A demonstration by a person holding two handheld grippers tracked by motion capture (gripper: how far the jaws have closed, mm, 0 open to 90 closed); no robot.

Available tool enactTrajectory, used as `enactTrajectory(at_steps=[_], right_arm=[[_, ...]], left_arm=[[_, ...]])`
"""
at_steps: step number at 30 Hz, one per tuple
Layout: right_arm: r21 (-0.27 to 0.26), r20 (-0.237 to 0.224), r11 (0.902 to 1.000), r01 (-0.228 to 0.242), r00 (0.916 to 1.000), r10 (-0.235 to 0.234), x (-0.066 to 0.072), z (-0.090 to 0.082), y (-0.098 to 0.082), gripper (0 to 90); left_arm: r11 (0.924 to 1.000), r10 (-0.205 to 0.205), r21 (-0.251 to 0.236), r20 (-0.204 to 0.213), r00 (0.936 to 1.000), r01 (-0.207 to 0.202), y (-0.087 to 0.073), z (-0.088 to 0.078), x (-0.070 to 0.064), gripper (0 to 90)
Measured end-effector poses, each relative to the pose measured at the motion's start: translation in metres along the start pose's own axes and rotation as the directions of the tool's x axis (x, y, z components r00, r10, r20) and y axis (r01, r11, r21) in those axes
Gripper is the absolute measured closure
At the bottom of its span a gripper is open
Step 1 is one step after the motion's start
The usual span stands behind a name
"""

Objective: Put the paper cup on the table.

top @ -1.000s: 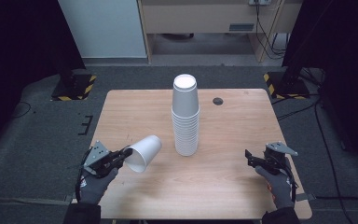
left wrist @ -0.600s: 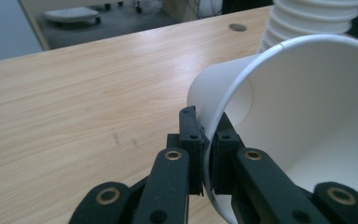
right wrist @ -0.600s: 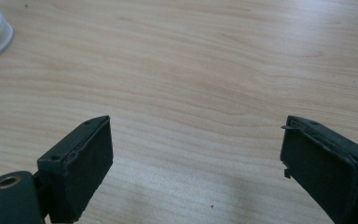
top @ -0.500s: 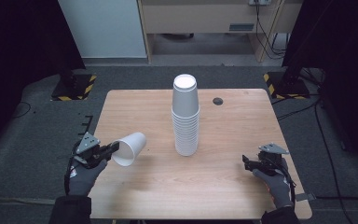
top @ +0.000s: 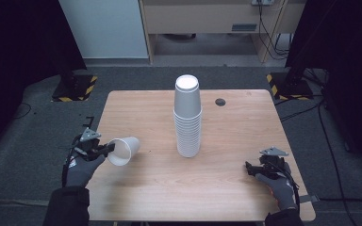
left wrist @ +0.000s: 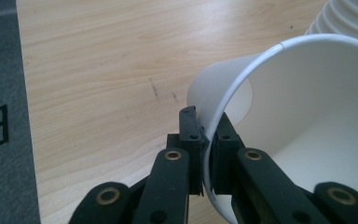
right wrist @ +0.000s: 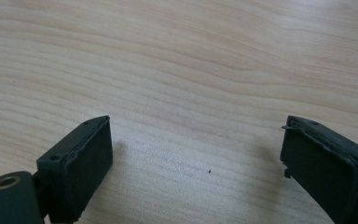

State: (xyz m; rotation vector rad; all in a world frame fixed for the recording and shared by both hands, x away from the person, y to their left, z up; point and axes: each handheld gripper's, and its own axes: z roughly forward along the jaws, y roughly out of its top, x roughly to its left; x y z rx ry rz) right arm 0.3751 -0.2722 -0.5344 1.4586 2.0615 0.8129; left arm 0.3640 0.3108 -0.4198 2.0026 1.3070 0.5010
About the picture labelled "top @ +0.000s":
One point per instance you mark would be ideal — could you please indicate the stack of white paper cups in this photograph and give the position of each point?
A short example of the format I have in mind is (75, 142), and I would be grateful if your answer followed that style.
(187, 125)

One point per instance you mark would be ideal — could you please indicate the person's left hand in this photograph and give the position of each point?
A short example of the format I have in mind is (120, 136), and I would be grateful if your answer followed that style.
(81, 172)

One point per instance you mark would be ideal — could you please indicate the dark round table grommet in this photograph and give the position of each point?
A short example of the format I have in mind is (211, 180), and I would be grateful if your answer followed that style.
(220, 102)

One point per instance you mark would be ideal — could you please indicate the white panel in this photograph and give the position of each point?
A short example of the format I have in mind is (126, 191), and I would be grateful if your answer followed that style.
(106, 28)

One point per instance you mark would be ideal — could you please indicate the black striped stand base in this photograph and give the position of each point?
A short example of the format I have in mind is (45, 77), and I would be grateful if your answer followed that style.
(290, 88)
(75, 89)

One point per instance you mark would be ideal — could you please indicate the black curtain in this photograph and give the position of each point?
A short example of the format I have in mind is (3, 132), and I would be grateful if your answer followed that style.
(19, 47)
(352, 62)

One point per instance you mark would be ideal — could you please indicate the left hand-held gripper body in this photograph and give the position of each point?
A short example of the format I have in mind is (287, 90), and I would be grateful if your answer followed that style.
(88, 147)

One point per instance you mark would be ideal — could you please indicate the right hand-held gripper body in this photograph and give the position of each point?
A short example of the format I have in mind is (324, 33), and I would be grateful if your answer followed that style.
(271, 166)

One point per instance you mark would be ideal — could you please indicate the person's right hand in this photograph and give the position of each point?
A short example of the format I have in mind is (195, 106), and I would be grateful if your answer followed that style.
(281, 191)

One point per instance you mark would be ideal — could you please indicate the white power strip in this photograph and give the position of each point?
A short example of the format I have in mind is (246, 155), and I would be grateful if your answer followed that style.
(263, 2)

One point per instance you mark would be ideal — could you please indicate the beige wooden desk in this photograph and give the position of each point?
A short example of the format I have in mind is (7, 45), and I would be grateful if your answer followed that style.
(201, 17)

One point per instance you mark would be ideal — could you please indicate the single white paper cup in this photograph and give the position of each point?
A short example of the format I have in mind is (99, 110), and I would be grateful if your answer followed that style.
(124, 150)

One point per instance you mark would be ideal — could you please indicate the grey tape strip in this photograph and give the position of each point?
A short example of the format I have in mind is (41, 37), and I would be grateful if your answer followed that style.
(309, 198)

